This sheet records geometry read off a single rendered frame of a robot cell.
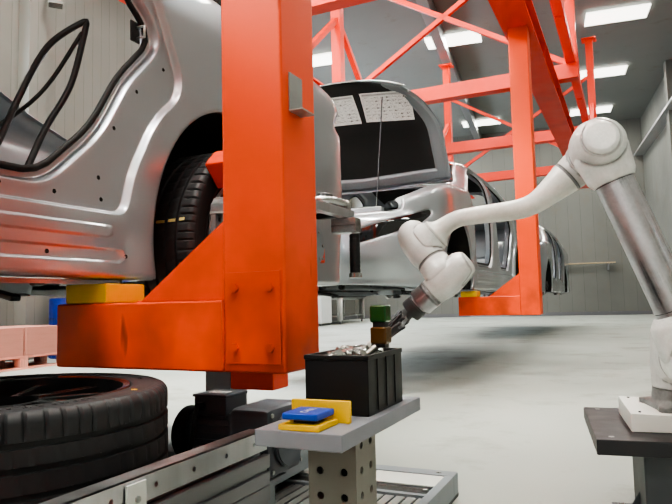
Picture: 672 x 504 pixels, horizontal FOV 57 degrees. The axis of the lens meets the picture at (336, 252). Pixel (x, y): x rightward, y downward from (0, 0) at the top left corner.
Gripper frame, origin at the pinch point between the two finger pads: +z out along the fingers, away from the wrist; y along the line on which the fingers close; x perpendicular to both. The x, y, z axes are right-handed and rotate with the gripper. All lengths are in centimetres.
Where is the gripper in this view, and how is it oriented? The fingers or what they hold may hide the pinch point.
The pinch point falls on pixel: (372, 344)
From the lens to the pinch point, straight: 204.6
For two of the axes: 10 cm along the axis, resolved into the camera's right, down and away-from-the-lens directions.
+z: -7.1, 6.7, 2.2
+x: -7.0, -7.1, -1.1
